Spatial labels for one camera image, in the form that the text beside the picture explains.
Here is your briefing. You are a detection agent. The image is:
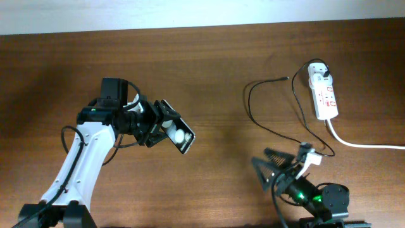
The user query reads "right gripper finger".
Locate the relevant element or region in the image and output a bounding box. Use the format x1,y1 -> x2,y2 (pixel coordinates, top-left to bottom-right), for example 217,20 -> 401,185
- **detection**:
251,157 -> 277,192
264,148 -> 295,168

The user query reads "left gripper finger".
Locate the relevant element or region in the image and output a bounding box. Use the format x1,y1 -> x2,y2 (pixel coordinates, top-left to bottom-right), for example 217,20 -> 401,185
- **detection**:
145,131 -> 168,148
154,99 -> 181,122

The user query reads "black smartphone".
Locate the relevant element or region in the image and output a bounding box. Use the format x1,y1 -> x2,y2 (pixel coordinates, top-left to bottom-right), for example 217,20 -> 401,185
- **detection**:
160,117 -> 196,155

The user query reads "black USB charging cable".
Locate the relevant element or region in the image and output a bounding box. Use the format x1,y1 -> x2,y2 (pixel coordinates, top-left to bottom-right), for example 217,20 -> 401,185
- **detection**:
247,58 -> 335,158

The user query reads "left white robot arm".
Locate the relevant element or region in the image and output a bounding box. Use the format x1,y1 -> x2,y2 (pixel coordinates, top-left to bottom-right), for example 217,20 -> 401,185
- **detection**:
16,78 -> 196,227

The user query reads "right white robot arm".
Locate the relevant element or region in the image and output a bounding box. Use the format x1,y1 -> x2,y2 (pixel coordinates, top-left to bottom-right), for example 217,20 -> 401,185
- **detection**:
251,142 -> 349,227

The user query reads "white USB charger plug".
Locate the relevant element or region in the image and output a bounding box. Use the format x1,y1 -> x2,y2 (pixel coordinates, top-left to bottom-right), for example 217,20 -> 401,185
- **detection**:
309,73 -> 333,89

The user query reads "white power strip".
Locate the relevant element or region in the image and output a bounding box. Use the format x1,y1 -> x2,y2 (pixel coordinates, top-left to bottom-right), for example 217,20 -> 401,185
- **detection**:
308,63 -> 339,120

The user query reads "white power strip cord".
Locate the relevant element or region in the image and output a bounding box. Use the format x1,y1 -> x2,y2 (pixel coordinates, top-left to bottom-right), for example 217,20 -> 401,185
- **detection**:
325,118 -> 405,150

